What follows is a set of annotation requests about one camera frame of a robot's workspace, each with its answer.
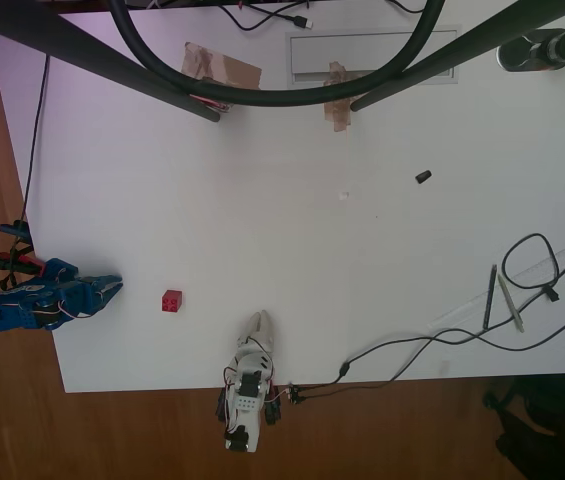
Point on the black tripod leg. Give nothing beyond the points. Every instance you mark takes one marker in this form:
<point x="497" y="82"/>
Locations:
<point x="112" y="65"/>
<point x="462" y="50"/>

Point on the grey green pen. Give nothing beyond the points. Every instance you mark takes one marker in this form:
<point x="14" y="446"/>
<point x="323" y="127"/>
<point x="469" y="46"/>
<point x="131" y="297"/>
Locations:
<point x="511" y="304"/>

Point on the black pen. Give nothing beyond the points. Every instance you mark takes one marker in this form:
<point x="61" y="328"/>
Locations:
<point x="489" y="297"/>

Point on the narrow brown tape strip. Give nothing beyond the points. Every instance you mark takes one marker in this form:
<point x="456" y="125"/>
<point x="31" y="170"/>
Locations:
<point x="338" y="112"/>

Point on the blue table clamp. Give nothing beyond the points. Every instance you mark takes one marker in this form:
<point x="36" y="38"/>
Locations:
<point x="13" y="229"/>

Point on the transparent ruler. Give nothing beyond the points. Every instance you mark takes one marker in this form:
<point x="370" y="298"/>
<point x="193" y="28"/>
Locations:
<point x="522" y="285"/>

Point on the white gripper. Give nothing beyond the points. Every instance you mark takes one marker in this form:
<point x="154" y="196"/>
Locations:
<point x="258" y="339"/>

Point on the small black cap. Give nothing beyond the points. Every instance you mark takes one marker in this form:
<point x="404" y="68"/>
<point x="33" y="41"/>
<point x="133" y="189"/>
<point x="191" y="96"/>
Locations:
<point x="423" y="177"/>

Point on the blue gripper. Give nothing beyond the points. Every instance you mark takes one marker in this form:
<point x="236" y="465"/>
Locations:
<point x="96" y="291"/>

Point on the black office chair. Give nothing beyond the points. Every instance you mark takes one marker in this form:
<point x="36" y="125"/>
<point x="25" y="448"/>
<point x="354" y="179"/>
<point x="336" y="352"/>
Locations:
<point x="547" y="425"/>

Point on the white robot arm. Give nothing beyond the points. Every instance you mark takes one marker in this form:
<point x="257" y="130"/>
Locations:
<point x="244" y="410"/>

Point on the red black table clamp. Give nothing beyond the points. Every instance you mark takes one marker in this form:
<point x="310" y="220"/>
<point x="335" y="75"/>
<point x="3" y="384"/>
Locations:
<point x="14" y="264"/>

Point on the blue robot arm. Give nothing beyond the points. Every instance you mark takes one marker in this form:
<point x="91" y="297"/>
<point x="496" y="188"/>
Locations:
<point x="12" y="312"/>

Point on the small red cube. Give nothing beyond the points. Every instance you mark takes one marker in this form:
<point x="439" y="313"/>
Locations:
<point x="172" y="300"/>

